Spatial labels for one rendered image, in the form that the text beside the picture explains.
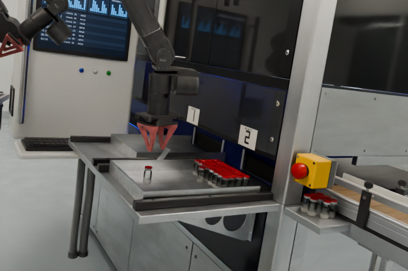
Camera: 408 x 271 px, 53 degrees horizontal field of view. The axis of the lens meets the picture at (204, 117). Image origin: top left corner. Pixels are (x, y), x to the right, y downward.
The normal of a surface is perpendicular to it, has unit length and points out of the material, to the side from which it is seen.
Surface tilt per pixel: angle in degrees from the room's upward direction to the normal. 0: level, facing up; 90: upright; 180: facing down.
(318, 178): 90
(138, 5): 91
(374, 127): 90
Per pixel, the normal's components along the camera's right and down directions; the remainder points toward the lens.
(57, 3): 0.32, 0.34
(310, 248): 0.50, 0.19
